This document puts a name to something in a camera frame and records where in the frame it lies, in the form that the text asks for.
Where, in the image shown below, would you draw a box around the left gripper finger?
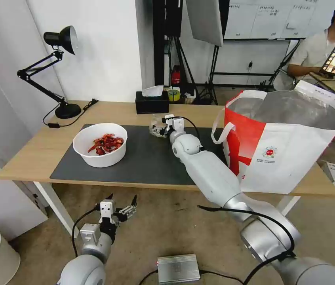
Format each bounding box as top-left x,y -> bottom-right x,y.
116,194 -> 139,222
95,193 -> 114,211

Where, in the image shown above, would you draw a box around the clear plastic cup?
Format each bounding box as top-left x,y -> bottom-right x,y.
149,113 -> 168,138

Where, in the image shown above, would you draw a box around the red white takeout bag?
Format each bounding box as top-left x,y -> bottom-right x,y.
211,80 -> 335,195

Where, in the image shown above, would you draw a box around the black tissue box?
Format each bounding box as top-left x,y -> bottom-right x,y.
135,85 -> 170,115

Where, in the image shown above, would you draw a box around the black table mat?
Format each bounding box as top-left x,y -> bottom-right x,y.
49,123 -> 230,186

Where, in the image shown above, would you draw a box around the roll of tape stack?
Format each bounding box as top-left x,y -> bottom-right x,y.
168,86 -> 182,103

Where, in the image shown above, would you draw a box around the small woven basket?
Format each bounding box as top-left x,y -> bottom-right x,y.
182,92 -> 197,105

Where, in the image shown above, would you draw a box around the white round bowl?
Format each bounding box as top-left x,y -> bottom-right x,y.
72,123 -> 128,168

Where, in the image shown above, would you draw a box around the red crayfish shells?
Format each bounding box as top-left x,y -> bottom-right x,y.
88,133 -> 126,156

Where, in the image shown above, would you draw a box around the black tripod stand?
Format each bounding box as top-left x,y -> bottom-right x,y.
165,35 -> 198,101

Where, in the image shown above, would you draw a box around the black light stand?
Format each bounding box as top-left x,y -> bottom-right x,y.
198,44 -> 225,106

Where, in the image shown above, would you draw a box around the silver power supply box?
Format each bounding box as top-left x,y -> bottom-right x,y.
156,253 -> 201,284

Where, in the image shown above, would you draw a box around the wooden table with white legs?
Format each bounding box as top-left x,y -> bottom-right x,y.
0,100 -> 335,239

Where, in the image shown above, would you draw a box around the white softbox light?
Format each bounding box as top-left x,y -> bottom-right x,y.
185,0 -> 225,47

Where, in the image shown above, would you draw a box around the white cabinet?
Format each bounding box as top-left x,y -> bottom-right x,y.
0,53 -> 67,241

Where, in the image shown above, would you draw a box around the black desk lamp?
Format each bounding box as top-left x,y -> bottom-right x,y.
17,25 -> 82,120

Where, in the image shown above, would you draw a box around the whiteboard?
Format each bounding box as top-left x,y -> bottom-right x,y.
223,0 -> 335,41

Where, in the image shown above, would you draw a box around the person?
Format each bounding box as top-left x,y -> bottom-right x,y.
286,0 -> 335,91

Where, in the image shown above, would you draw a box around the wooden desk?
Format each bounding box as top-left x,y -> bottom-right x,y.
308,72 -> 335,109

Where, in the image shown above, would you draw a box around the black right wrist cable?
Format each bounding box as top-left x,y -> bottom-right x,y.
181,116 -> 204,149

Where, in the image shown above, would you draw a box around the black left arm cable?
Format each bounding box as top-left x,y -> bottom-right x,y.
72,205 -> 103,258

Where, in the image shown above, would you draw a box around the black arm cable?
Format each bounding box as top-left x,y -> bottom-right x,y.
72,205 -> 103,258
197,205 -> 296,285

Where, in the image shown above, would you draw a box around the black lamp cable with switch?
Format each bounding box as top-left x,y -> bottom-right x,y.
42,99 -> 99,130

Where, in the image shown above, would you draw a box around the black power supply cable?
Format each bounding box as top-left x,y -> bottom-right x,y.
139,269 -> 245,285

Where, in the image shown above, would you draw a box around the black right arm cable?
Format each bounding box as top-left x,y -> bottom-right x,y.
197,205 -> 296,285

